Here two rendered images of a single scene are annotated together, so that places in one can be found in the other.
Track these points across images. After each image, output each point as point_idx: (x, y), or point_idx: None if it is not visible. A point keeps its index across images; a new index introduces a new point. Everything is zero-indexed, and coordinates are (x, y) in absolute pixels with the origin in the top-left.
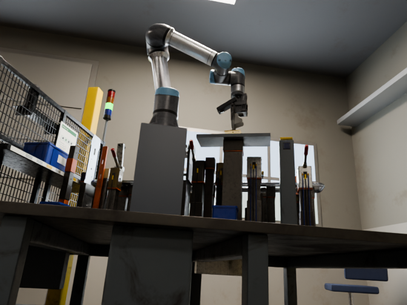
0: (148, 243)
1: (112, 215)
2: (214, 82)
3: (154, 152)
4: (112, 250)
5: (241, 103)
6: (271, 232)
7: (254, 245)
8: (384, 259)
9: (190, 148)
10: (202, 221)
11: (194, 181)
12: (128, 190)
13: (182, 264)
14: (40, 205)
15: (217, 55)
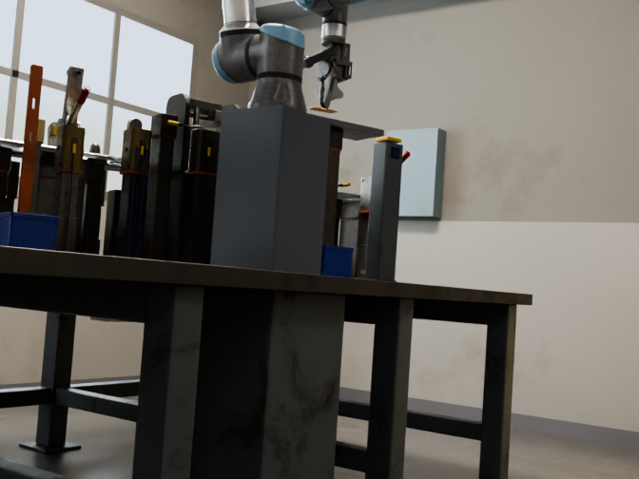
0: (307, 316)
1: (307, 282)
2: (309, 9)
3: (297, 162)
4: (275, 330)
5: (345, 63)
6: (426, 296)
7: (404, 314)
8: (435, 310)
9: None
10: (379, 287)
11: None
12: None
13: (336, 342)
14: (237, 270)
15: None
